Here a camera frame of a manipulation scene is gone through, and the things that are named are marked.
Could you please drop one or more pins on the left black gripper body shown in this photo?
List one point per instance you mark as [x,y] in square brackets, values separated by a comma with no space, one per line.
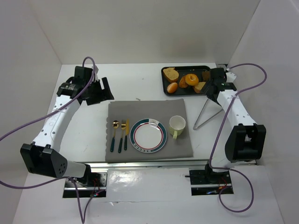
[97,88]

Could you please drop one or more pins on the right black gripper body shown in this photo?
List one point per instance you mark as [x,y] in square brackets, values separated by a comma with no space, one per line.
[212,86]

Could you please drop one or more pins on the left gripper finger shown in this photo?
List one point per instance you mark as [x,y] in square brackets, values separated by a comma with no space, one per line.
[106,90]
[94,99]

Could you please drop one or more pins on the large bread slice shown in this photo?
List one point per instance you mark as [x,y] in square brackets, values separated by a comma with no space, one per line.
[171,74]

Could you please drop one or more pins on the metal tongs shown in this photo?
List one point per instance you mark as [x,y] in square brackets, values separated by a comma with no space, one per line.
[209,111]

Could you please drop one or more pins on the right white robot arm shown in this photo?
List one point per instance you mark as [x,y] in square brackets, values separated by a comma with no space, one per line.
[246,140]

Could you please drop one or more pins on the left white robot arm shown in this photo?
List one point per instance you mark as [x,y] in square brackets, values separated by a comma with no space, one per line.
[42,156]

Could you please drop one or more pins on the dark brown bread piece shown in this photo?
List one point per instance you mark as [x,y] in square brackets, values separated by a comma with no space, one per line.
[205,76]

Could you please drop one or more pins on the bread slice front right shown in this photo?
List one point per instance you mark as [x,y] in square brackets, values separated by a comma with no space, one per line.
[197,88]

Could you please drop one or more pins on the grey cloth placemat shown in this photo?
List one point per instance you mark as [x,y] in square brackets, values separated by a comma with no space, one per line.
[135,111]

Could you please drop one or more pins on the orange glazed donut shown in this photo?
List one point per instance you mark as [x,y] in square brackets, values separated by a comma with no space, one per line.
[192,79]

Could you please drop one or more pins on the black baking tray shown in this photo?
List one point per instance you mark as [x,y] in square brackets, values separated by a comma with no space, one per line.
[183,71]

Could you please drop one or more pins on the brown pastry under donut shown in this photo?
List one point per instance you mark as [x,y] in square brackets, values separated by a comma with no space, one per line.
[182,82]

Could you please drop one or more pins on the small round bun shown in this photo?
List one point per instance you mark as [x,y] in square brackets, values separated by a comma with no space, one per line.
[172,87]

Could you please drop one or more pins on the white plate green red rim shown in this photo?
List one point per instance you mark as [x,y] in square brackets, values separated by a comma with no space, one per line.
[148,136]

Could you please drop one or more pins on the light green mug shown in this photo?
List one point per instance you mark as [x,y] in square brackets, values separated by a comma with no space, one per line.
[177,125]

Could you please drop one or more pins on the gold spoon green handle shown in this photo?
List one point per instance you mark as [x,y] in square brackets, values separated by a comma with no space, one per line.
[115,126]

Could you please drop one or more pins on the gold fork green handle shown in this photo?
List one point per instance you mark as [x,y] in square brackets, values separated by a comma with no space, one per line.
[123,127]

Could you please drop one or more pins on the gold knife green handle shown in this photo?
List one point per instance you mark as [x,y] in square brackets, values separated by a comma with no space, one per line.
[126,135]

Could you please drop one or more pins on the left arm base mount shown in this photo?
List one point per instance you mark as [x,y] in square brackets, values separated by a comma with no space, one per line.
[96,186]

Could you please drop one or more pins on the aluminium front rail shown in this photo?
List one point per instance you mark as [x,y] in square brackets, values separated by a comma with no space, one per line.
[149,164]

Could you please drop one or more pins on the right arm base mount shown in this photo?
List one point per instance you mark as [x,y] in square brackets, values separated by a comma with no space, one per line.
[207,182]

